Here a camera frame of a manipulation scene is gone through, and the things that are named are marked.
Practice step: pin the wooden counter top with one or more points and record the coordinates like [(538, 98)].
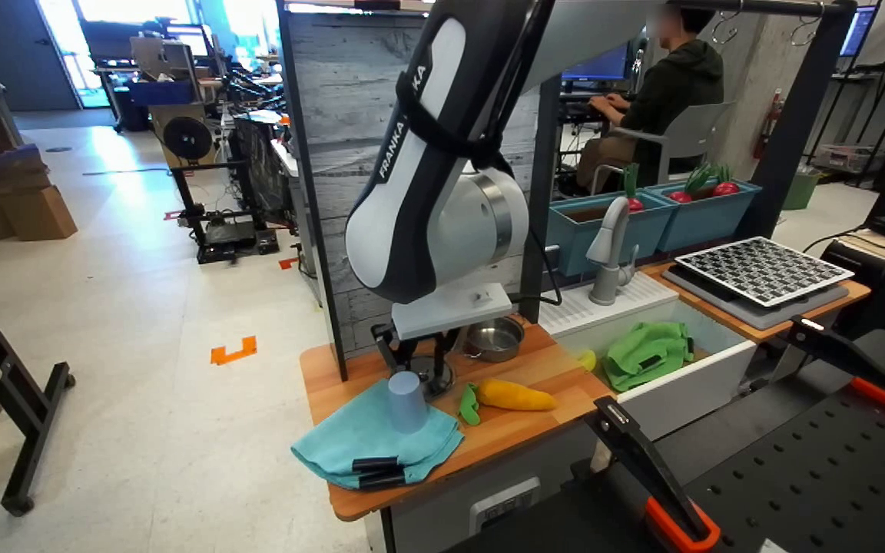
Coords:
[(524, 424)]

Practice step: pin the orange floor marker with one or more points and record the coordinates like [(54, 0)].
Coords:
[(235, 354)]

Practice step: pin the grey chair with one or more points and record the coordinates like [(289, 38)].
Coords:
[(693, 132)]

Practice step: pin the seated person dark hoodie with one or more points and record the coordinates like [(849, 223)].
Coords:
[(677, 88)]

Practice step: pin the green cloth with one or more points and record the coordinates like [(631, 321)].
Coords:
[(648, 354)]

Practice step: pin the white cabinet base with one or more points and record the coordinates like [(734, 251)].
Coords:
[(483, 491)]

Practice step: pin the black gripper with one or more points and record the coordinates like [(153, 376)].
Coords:
[(415, 339)]

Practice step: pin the tall black frame post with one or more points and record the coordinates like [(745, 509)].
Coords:
[(799, 111)]

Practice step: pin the black marker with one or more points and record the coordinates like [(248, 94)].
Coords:
[(375, 464)]

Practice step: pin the white toy sink unit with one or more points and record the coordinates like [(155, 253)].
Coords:
[(691, 385)]

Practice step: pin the red toy radish green leaves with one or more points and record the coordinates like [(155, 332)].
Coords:
[(635, 193), (707, 181)]

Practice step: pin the black frame post by cloth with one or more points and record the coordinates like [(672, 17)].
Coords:
[(310, 203)]

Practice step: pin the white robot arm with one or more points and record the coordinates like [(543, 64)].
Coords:
[(414, 203)]

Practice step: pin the black metal floor stand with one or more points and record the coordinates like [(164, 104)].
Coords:
[(15, 411)]

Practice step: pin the grey toy faucet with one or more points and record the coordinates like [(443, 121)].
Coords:
[(610, 239)]

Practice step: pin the black frame post by sink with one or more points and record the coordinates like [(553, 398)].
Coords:
[(537, 224)]

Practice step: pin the stacked cardboard boxes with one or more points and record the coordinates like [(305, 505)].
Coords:
[(15, 202)]

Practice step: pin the wooden board beside sink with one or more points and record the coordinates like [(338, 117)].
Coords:
[(771, 321)]

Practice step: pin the black white calibration checkerboard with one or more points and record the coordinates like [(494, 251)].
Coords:
[(759, 271)]

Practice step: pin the teal cloth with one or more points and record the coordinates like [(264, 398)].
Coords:
[(360, 439)]

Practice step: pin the teal planter box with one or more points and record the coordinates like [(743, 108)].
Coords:
[(586, 239), (707, 218)]

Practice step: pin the pale blue plastic cup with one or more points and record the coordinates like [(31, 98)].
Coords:
[(408, 399)]

